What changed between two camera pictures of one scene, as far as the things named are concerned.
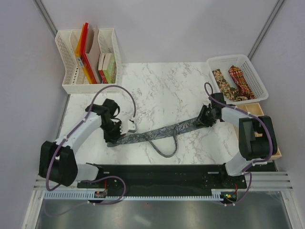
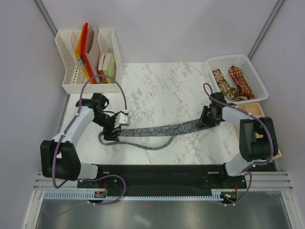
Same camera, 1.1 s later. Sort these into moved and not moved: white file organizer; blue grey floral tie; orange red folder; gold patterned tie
Moved: blue grey floral tie
Not moved: gold patterned tie; orange red folder; white file organizer
